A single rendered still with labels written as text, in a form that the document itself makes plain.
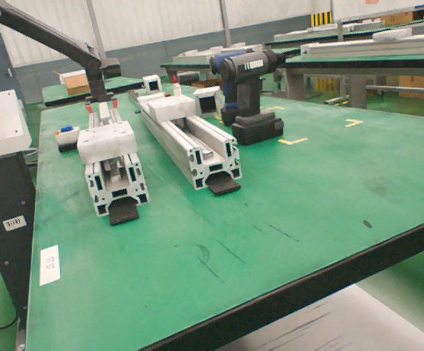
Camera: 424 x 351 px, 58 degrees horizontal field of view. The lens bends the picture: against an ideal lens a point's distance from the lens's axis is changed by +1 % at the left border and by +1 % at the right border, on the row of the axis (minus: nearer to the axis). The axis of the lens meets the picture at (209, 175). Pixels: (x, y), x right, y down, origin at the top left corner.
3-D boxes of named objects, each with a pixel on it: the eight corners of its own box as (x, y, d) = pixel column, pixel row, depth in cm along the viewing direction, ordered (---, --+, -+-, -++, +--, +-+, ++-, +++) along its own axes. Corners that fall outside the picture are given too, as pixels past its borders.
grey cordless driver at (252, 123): (229, 142, 102) (216, 59, 95) (290, 125, 108) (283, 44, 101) (241, 148, 96) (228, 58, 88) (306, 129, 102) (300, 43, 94)
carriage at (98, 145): (88, 158, 89) (79, 130, 87) (134, 147, 92) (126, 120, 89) (86, 178, 75) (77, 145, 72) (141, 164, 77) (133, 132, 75)
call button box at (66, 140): (61, 148, 134) (55, 130, 132) (89, 141, 136) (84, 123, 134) (59, 153, 126) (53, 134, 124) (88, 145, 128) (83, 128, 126)
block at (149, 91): (142, 94, 244) (139, 80, 241) (159, 91, 247) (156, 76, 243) (145, 96, 235) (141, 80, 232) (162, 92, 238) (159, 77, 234)
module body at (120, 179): (95, 135, 144) (89, 113, 141) (121, 129, 146) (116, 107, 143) (97, 217, 70) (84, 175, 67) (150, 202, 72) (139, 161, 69)
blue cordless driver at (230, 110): (218, 123, 127) (207, 55, 120) (276, 112, 128) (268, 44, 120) (221, 127, 120) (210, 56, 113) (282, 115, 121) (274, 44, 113)
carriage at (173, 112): (151, 123, 116) (146, 101, 114) (186, 115, 118) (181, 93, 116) (160, 133, 101) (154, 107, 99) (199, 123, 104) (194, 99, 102)
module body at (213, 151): (145, 124, 148) (139, 102, 145) (169, 118, 150) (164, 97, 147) (194, 190, 74) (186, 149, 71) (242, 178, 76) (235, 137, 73)
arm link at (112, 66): (82, 46, 135) (88, 63, 131) (114, 41, 139) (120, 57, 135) (86, 71, 145) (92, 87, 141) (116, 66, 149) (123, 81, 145)
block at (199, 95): (194, 115, 148) (190, 91, 144) (223, 110, 146) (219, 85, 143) (191, 121, 138) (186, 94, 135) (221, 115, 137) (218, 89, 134)
